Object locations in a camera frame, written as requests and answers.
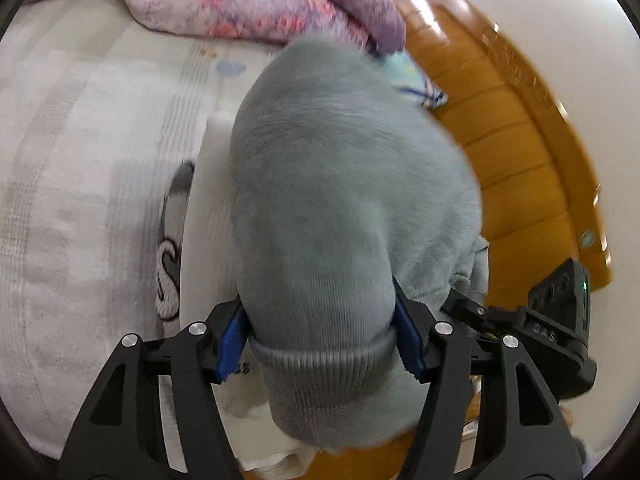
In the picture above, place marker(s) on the teal striped pillow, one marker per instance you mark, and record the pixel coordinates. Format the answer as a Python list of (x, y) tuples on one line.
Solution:
[(410, 81)]

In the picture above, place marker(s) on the grey sweatshirt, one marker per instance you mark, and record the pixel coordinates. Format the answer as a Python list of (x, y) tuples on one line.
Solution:
[(345, 194)]

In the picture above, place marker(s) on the white folded garment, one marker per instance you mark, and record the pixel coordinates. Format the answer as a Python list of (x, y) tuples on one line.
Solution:
[(194, 273)]

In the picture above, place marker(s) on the wooden headboard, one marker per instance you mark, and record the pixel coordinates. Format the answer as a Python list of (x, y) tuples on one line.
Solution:
[(540, 191)]

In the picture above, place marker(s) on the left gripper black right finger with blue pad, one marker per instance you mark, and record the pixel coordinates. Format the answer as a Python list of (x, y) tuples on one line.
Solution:
[(489, 413)]

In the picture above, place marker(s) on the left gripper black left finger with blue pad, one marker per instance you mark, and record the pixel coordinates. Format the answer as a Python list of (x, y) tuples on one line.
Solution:
[(118, 433)]

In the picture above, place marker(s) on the white patterned bed sheet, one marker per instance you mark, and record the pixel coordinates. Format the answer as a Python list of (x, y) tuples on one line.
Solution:
[(97, 114)]

